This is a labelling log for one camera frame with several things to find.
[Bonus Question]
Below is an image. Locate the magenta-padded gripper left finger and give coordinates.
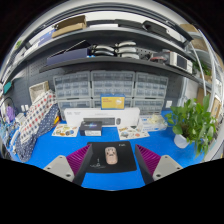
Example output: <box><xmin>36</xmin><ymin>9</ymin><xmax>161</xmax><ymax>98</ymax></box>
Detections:
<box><xmin>43</xmin><ymin>143</ymin><xmax>94</xmax><ymax>187</ymax></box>

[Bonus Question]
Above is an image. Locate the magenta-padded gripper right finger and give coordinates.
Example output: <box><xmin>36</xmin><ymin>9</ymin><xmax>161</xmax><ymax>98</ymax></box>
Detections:
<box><xmin>134</xmin><ymin>144</ymin><xmax>184</xmax><ymax>185</ymax></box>

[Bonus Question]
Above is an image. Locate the transparent pink computer mouse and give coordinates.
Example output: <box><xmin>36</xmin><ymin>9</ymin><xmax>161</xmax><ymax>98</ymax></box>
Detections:
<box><xmin>104</xmin><ymin>146</ymin><xmax>118</xmax><ymax>165</ymax></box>

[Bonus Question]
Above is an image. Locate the black mouse pad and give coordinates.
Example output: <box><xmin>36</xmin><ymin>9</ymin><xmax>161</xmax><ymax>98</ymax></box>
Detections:
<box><xmin>85</xmin><ymin>140</ymin><xmax>138</xmax><ymax>174</ymax></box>

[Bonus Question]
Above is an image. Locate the animal sticker sheet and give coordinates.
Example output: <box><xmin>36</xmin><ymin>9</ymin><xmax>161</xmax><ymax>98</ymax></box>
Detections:
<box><xmin>117</xmin><ymin>125</ymin><xmax>151</xmax><ymax>141</ymax></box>

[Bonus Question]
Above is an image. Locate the small black box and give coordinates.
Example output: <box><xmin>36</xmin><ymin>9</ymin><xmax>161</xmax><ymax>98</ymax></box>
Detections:
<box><xmin>78</xmin><ymin>120</ymin><xmax>103</xmax><ymax>137</ymax></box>

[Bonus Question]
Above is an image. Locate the white blue tissue pack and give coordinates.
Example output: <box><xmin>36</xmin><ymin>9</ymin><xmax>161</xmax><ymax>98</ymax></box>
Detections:
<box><xmin>138</xmin><ymin>114</ymin><xmax>168</xmax><ymax>133</ymax></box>

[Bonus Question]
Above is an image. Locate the long white keyboard box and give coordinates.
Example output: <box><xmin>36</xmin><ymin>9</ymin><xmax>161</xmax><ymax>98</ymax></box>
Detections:
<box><xmin>63</xmin><ymin>107</ymin><xmax>141</xmax><ymax>128</ymax></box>

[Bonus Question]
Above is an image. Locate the navy polka dot cloth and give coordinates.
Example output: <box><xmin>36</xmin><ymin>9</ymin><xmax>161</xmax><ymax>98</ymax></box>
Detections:
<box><xmin>14</xmin><ymin>103</ymin><xmax>61</xmax><ymax>163</ymax></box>

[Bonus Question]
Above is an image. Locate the green potted plant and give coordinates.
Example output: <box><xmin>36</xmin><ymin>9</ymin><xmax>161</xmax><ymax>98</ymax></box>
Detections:
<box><xmin>164</xmin><ymin>94</ymin><xmax>218</xmax><ymax>158</ymax></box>

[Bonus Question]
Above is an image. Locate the red blue checked cloth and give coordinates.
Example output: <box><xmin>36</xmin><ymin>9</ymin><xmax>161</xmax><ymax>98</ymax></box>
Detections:
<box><xmin>18</xmin><ymin>89</ymin><xmax>58</xmax><ymax>136</ymax></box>

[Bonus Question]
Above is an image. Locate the yellow blue-framed sign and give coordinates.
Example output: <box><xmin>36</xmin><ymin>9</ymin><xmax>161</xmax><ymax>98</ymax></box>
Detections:
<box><xmin>99</xmin><ymin>94</ymin><xmax>126</xmax><ymax>110</ymax></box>

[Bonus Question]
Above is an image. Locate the cream woven basket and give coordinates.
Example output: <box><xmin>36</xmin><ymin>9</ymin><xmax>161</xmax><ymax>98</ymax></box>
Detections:
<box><xmin>28</xmin><ymin>80</ymin><xmax>50</xmax><ymax>103</ymax></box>

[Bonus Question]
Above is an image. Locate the purple bag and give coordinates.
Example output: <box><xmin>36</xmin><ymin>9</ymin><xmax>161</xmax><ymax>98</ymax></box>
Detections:
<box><xmin>5</xmin><ymin>105</ymin><xmax>16</xmax><ymax>123</ymax></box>

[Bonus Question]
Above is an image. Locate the teal wall-mounted object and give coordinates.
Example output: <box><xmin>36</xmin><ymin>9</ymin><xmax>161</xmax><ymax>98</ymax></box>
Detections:
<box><xmin>3</xmin><ymin>81</ymin><xmax>13</xmax><ymax>95</ymax></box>

